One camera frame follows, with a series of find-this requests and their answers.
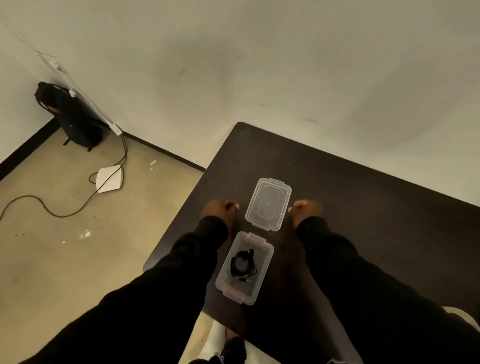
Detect person's right forearm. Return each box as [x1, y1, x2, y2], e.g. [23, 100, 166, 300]
[295, 216, 480, 364]

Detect black floor cable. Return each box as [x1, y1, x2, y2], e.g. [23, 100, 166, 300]
[0, 133, 129, 222]

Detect person's right hand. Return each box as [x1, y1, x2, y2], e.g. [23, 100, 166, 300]
[286, 199, 325, 230]

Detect black bag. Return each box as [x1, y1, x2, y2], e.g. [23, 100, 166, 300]
[34, 81, 112, 152]

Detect person's left forearm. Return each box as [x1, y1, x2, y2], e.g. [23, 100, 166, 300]
[18, 215, 230, 364]

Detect white floor mat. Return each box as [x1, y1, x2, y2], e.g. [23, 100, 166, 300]
[196, 311, 282, 364]

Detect white wall cable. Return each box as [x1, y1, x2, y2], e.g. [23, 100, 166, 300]
[0, 11, 117, 130]

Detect person's left hand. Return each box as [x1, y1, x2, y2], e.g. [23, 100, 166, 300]
[201, 198, 241, 233]

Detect clear plastic container box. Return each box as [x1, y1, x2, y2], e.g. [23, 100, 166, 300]
[215, 230, 275, 306]

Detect black earphone cable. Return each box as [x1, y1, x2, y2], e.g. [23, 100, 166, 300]
[229, 248, 259, 283]

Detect clear plastic container lid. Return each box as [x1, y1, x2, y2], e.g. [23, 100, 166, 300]
[244, 177, 293, 232]

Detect white flat floor device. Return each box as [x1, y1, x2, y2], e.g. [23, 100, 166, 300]
[95, 164, 124, 194]

